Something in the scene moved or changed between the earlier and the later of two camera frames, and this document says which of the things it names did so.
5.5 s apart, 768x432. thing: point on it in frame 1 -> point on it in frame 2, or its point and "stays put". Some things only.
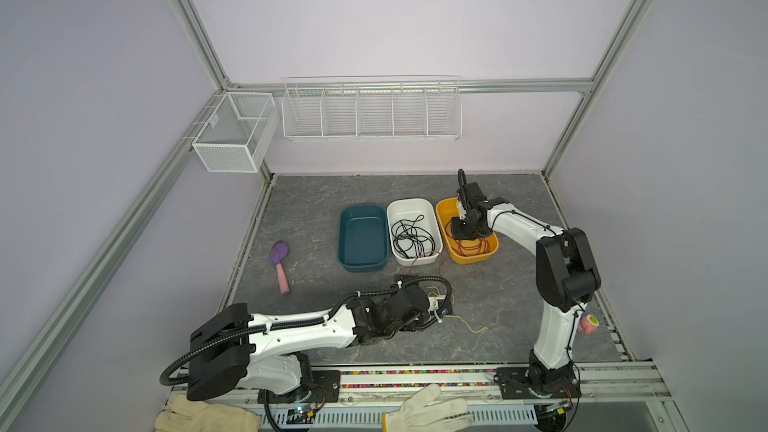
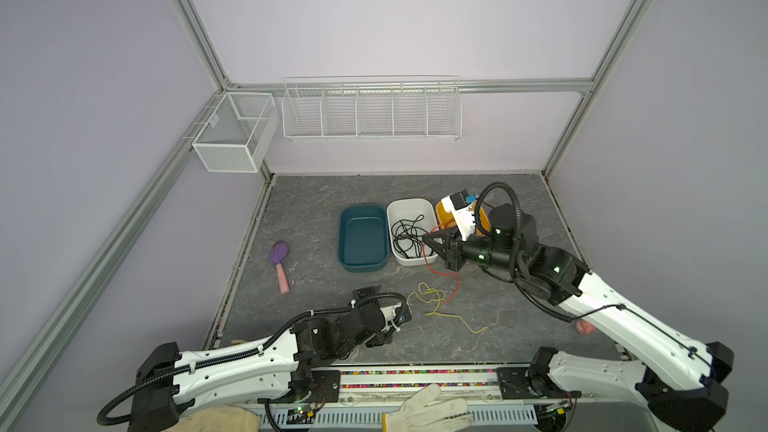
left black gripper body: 407,279 -> 376,340
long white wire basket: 371,108 stays put
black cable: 412,240 stays put
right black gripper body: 462,229 -> 478,252
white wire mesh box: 238,133 stays put
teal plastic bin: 363,237 stays put
